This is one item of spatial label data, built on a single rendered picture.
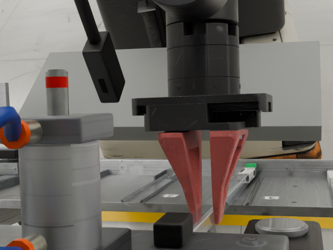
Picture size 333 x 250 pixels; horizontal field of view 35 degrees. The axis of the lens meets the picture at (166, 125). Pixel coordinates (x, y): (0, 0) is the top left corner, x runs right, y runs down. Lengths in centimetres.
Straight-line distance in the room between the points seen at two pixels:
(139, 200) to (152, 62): 60
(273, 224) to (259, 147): 125
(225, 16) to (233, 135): 9
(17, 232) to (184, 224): 7
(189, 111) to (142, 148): 109
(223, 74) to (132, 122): 62
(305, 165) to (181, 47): 36
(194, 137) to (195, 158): 2
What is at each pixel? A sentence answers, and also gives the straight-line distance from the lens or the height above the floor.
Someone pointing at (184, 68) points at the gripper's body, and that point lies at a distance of 40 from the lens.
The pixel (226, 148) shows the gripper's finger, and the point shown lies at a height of 100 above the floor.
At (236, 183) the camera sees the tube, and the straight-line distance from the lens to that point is 55.
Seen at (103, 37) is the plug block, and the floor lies 110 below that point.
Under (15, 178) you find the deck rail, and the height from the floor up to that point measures 79.
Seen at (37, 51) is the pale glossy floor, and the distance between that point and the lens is 241.
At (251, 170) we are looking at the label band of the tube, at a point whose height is 77.
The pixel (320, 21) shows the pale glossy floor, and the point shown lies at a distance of 221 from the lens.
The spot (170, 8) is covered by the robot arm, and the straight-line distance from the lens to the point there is 34.
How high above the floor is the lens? 129
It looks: 44 degrees down
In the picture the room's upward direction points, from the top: 15 degrees counter-clockwise
